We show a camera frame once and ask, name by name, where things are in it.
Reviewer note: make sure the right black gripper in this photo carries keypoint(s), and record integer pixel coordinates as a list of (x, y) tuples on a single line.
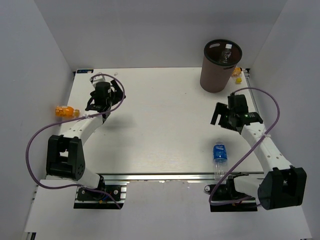
[(221, 109)]

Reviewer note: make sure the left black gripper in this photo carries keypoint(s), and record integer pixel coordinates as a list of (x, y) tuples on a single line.
[(118, 94)]

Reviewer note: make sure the blue label water bottle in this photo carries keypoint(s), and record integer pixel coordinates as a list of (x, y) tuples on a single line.
[(220, 159)]

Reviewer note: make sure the small orange bottle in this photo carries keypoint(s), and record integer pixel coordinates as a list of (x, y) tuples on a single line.
[(237, 72)]

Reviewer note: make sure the orange plastic bottle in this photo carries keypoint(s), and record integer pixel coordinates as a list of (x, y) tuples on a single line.
[(66, 112)]

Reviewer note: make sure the clear plastic bottle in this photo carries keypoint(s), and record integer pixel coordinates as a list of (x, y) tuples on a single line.
[(226, 53)]

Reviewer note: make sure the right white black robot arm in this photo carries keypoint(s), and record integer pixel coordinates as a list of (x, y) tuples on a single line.
[(282, 186)]

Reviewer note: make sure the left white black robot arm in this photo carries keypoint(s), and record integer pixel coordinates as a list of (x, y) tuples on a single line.
[(65, 153)]

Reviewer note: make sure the brown cylindrical waste bin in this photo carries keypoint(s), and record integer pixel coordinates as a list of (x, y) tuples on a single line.
[(214, 74)]

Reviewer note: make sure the small yellow object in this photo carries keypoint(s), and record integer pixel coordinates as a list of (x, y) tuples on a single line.
[(238, 80)]

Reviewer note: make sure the blue table label sticker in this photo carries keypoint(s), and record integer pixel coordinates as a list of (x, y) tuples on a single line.
[(84, 71)]

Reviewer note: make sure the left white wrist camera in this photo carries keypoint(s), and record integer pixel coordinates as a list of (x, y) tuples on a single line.
[(94, 80)]

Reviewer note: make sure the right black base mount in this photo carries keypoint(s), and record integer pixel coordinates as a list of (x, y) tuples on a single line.
[(223, 195)]

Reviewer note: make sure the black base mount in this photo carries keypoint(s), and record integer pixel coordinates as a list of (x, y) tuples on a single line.
[(223, 195), (88, 200)]

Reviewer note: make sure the aluminium table rail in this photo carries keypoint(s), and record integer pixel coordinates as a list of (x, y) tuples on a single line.
[(160, 177)]

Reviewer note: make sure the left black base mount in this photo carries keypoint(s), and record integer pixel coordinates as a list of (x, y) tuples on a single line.
[(88, 200)]

